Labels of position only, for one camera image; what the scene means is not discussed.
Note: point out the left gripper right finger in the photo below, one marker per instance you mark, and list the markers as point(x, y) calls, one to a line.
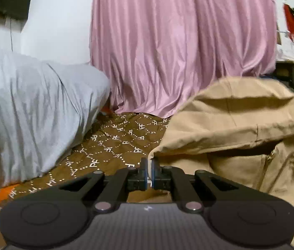
point(159, 178)

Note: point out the beige Champion hooded jacket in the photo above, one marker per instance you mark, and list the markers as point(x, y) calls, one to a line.
point(240, 128)

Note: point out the grey bundled duvet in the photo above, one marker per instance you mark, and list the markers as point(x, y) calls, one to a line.
point(46, 108)

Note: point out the brown cartoon print bedspread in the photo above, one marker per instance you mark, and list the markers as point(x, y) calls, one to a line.
point(114, 142)

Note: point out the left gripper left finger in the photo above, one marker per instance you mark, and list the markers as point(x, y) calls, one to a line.
point(138, 177)

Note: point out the pink satin curtain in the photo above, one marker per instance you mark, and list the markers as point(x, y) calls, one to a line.
point(159, 53)

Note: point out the red hanging wall ornament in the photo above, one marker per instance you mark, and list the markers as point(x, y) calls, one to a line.
point(289, 15)

